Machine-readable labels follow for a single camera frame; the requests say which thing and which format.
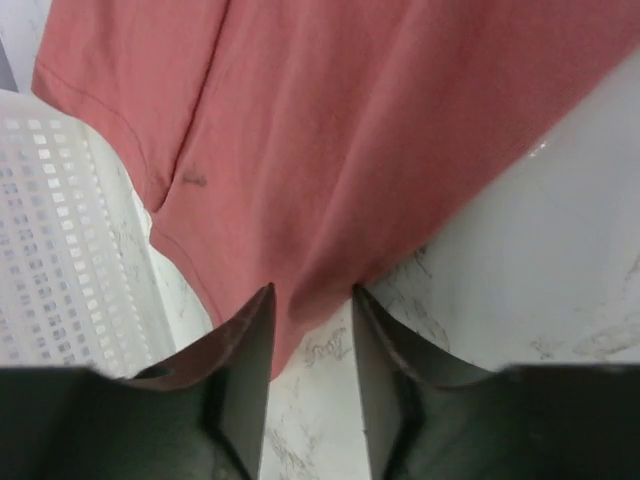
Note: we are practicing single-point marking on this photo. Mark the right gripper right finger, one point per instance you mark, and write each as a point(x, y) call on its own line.
point(430, 415)

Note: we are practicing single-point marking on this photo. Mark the pink t shirt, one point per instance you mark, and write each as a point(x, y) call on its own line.
point(313, 145)

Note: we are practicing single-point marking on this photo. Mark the white plastic basket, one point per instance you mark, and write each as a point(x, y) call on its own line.
point(77, 287)

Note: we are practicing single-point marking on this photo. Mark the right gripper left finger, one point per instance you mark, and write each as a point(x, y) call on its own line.
point(199, 414)

